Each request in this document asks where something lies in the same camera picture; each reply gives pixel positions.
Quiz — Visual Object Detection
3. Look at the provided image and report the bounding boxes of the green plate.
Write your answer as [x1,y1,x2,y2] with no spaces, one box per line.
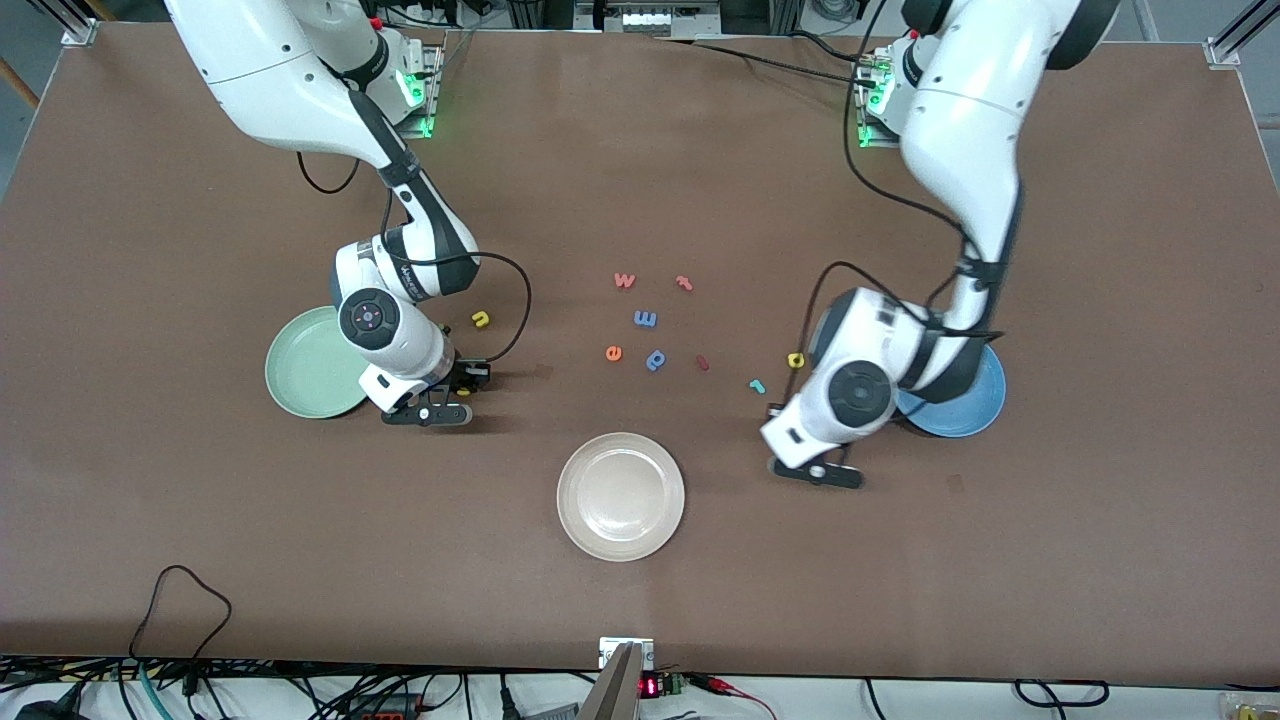
[264,305,371,420]

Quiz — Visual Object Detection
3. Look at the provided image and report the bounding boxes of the beige plate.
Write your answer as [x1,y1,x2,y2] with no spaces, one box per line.
[556,432,687,563]

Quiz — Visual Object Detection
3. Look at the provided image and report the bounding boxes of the blue plate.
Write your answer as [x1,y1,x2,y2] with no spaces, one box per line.
[895,345,1008,439]

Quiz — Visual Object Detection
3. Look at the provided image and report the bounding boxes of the black power strip red switches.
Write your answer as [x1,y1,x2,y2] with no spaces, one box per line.
[345,695,426,720]

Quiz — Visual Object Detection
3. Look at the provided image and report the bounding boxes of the grey control device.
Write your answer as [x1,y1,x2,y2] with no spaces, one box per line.
[575,0,721,36]

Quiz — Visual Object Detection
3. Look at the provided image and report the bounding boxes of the wooden stick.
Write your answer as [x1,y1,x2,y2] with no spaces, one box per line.
[0,55,41,111]

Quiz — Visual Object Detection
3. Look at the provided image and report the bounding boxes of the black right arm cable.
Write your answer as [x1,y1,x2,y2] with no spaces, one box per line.
[296,150,533,366]

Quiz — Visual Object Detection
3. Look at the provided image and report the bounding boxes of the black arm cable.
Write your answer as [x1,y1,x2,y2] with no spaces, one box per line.
[296,150,533,366]
[798,0,1006,371]

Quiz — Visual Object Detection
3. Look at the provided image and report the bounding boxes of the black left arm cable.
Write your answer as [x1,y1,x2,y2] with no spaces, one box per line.
[798,0,1006,371]

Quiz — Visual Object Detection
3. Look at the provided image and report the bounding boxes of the red wire with clip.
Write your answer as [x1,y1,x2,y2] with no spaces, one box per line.
[690,674,776,720]

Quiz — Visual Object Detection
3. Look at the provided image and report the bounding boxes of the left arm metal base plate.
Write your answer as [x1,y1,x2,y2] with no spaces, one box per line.
[855,50,906,149]

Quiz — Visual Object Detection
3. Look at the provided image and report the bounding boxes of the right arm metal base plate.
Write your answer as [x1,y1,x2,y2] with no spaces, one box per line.
[400,40,446,139]

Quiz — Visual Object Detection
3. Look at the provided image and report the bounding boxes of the white mount bracket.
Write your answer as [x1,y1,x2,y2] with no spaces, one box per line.
[598,637,656,671]

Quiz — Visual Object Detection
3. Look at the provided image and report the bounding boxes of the grey camera mount bar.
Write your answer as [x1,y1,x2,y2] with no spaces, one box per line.
[583,643,646,720]

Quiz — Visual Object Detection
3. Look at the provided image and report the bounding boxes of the thin black looped cable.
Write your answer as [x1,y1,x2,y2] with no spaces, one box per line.
[128,565,233,666]

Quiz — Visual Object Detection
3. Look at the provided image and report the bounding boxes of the black cable across table edge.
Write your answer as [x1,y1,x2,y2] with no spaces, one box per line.
[650,36,881,87]

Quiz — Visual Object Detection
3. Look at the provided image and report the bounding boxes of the black flat cable loop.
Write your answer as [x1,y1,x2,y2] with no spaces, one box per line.
[1014,679,1111,707]

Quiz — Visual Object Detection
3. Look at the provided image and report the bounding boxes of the aluminium frame corner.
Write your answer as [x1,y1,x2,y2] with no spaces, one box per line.
[60,0,101,48]
[1205,0,1280,71]

